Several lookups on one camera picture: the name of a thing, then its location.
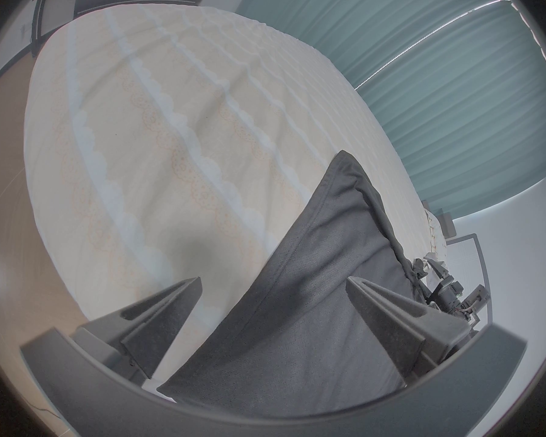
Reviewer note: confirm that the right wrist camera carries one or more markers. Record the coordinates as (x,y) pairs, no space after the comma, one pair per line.
(475,296)

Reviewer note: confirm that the dark grey bedside table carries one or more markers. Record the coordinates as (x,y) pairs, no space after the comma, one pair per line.
(447,223)

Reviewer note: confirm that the white printed pillow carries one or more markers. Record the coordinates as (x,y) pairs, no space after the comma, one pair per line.
(434,230)

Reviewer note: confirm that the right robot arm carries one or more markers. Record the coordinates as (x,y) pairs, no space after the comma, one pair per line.
(450,295)

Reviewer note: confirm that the bed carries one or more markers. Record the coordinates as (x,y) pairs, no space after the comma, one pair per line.
(164,130)

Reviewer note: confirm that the black T-shirt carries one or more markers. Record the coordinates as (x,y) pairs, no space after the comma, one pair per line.
(309,289)

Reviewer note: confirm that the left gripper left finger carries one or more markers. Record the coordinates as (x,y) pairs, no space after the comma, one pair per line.
(141,335)

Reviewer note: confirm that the grey garment with white hem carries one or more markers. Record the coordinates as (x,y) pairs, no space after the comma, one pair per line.
(437,269)

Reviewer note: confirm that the blue-green curtain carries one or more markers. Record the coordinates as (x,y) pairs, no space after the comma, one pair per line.
(368,25)
(473,121)

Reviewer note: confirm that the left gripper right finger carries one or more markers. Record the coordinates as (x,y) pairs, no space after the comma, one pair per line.
(405,330)

